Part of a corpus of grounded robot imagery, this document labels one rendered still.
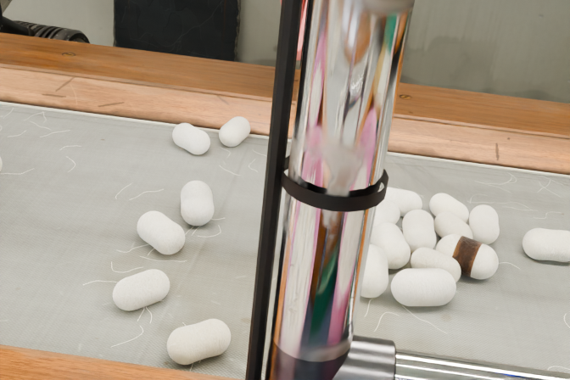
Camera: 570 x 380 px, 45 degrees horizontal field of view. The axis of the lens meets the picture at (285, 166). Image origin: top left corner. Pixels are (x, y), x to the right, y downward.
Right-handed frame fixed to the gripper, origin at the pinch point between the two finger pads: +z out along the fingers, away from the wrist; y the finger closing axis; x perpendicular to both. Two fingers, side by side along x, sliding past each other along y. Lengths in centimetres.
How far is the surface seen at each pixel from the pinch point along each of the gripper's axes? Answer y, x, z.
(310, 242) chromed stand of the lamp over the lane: 3.3, -27.2, 23.7
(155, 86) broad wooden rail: -12.2, 8.1, 0.7
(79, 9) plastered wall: -92, 158, -108
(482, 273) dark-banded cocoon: 13.5, -3.3, 16.3
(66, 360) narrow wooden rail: -6.3, -13.2, 26.0
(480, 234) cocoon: 13.9, -0.7, 12.9
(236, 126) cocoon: -4.1, 5.2, 4.8
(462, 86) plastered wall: 49, 175, -110
